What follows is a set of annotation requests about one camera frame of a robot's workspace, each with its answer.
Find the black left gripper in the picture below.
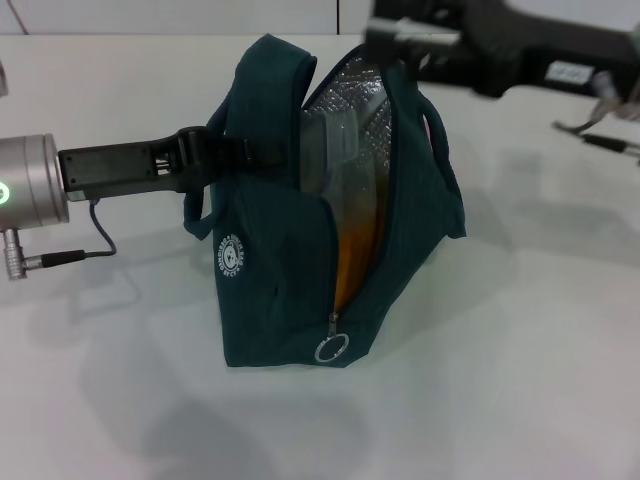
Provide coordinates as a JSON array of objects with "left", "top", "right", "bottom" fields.
[{"left": 57, "top": 127, "right": 287, "bottom": 202}]

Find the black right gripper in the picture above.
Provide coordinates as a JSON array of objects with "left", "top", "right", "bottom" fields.
[{"left": 367, "top": 0, "right": 640, "bottom": 99}]

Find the dark teal lunch bag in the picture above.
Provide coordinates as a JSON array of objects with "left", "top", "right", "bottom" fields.
[{"left": 182, "top": 33, "right": 469, "bottom": 371}]

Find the clear blue-rimmed food container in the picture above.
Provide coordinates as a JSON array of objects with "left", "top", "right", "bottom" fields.
[{"left": 298, "top": 107, "right": 362, "bottom": 196}]

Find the yellow banana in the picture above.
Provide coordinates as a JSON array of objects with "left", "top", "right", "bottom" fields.
[{"left": 333, "top": 189, "right": 387, "bottom": 314}]

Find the left arm grey cable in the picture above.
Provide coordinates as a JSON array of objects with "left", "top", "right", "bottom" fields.
[{"left": 3, "top": 197, "right": 117, "bottom": 282}]

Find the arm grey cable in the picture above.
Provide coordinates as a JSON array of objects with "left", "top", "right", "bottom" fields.
[
  {"left": 3, "top": 197, "right": 117, "bottom": 282},
  {"left": 549, "top": 69, "right": 640, "bottom": 164}
]

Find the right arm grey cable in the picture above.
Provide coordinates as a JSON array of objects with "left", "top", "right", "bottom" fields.
[{"left": 549, "top": 69, "right": 640, "bottom": 164}]

